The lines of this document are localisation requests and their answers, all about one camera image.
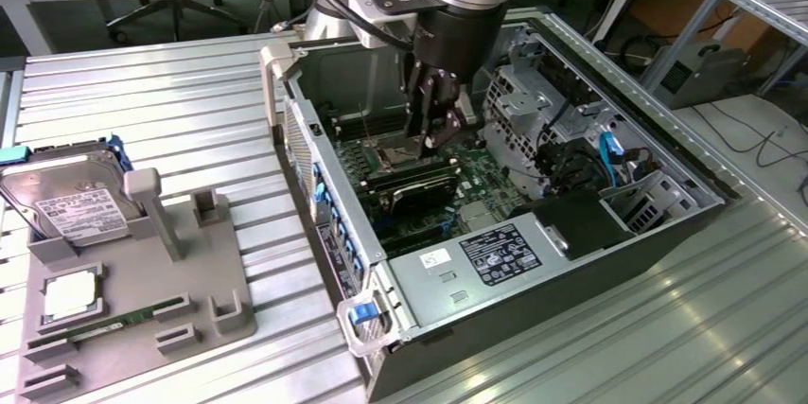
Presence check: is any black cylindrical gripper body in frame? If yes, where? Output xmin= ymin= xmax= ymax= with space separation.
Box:
xmin=413 ymin=6 xmax=507 ymax=83

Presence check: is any CPU socket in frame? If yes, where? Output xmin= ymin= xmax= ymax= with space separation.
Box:
xmin=371 ymin=138 xmax=421 ymax=171

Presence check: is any metal disk bay cage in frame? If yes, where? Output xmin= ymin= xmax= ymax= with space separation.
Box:
xmin=488 ymin=27 xmax=627 ymax=140

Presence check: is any green motherboard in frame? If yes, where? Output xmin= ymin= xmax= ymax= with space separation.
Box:
xmin=331 ymin=113 xmax=544 ymax=254

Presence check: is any silver chipset heatsink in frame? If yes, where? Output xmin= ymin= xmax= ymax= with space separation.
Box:
xmin=459 ymin=202 xmax=501 ymax=231

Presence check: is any black plastic cover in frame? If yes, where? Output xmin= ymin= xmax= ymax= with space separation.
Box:
xmin=515 ymin=187 xmax=637 ymax=262

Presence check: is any grey power supply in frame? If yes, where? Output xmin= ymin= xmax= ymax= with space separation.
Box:
xmin=385 ymin=211 xmax=573 ymax=343

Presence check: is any perforated metal disk bay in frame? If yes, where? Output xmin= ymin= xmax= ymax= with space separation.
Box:
xmin=597 ymin=167 xmax=703 ymax=234

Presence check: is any grey box device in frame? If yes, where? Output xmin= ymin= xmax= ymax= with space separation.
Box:
xmin=653 ymin=42 xmax=751 ymax=111

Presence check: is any black office chair base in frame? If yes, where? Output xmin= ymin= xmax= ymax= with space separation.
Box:
xmin=104 ymin=0 xmax=252 ymax=44

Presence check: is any blue case release latch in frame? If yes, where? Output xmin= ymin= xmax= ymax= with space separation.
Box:
xmin=348 ymin=302 xmax=379 ymax=325

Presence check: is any open black PC case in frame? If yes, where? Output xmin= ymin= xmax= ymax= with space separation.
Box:
xmin=259 ymin=15 xmax=744 ymax=403

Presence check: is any grey parts rack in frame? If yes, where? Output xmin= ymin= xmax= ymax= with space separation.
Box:
xmin=15 ymin=167 xmax=260 ymax=403

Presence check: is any hard disk with blue caddy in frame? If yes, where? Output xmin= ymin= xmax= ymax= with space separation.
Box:
xmin=0 ymin=133 xmax=148 ymax=249

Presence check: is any green RAM stick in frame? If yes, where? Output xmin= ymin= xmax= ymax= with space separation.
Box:
xmin=65 ymin=307 xmax=159 ymax=343

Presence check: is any silver CPU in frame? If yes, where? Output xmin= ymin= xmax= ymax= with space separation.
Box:
xmin=40 ymin=273 xmax=103 ymax=318

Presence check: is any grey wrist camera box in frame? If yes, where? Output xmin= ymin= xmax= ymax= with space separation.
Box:
xmin=347 ymin=0 xmax=449 ymax=50

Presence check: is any blue flat wire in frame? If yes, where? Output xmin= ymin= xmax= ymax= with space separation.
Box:
xmin=596 ymin=132 xmax=627 ymax=187

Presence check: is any aluminium profile frame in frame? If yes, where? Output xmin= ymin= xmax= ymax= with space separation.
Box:
xmin=640 ymin=0 xmax=808 ymax=98

